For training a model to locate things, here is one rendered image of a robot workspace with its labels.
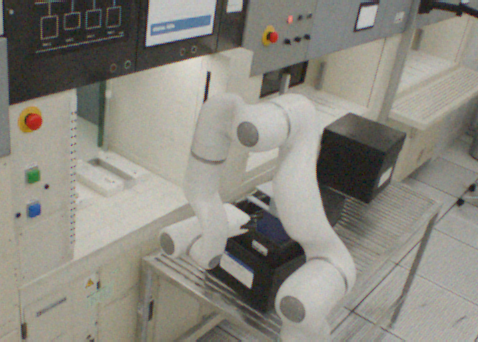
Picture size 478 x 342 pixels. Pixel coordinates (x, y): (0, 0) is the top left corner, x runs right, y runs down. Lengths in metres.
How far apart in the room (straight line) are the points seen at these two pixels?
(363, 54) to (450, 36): 1.50
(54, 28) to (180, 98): 0.74
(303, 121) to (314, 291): 0.36
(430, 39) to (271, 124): 3.59
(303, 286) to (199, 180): 0.36
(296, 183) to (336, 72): 2.13
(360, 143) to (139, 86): 0.92
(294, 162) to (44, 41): 0.62
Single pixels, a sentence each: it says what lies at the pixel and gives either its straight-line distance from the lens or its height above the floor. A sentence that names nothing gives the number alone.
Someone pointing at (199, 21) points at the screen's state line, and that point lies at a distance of 1.80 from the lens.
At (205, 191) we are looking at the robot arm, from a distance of 1.45.
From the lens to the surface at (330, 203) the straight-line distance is 2.27.
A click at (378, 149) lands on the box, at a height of 1.01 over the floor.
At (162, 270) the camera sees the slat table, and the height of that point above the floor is 0.76.
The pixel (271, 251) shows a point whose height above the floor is 0.95.
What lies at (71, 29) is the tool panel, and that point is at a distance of 1.46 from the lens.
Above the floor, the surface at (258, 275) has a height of 0.88.
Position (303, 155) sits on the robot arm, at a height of 1.41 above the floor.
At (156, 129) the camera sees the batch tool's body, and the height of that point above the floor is 1.05.
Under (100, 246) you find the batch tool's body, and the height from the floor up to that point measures 0.87.
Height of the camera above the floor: 1.95
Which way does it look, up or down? 32 degrees down
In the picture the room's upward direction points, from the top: 10 degrees clockwise
